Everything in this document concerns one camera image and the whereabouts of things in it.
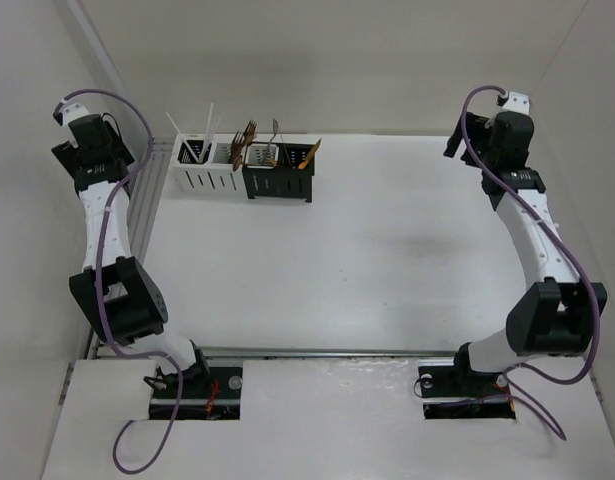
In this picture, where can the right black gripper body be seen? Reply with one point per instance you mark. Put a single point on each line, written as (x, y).
(481, 134)

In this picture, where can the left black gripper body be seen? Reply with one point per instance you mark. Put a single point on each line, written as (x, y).
(68, 151)

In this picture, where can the clear chopstick four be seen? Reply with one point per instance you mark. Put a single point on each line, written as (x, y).
(179, 133)

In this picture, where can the clear chopstick three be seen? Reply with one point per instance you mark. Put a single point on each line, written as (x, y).
(188, 157)

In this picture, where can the gold fork dark handle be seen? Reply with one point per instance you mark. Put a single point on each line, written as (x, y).
(248, 136)

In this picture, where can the copper fork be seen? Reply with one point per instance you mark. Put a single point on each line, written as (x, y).
(240, 142)

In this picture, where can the dark steel fork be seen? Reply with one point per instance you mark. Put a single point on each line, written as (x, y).
(276, 151)

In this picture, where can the gold knife black handle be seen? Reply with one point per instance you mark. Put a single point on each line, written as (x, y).
(310, 156)

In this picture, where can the clear chopstick two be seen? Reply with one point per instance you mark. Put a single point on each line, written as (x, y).
(206, 140)

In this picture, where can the gold fork green handle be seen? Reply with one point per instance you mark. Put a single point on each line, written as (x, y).
(237, 144)

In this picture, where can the silver spoon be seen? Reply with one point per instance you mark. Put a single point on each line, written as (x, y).
(267, 157)

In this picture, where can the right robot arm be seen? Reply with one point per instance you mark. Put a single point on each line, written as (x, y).
(559, 313)

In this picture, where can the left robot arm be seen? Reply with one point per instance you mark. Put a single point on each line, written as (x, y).
(115, 293)

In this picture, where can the white utensil container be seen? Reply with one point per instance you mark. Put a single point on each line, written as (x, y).
(213, 178)

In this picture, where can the black utensil container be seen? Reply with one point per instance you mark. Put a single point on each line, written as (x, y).
(279, 182)

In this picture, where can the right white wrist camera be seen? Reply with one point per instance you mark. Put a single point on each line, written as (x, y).
(514, 102)

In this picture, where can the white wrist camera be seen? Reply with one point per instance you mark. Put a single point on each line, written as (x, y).
(514, 102)
(66, 112)

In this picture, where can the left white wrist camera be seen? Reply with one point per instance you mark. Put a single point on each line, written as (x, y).
(66, 112)

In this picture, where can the aluminium rail front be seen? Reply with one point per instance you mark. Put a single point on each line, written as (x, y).
(292, 353)

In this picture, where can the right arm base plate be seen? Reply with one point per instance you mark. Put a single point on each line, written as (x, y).
(450, 395)

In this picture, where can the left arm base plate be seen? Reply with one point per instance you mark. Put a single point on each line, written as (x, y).
(213, 398)

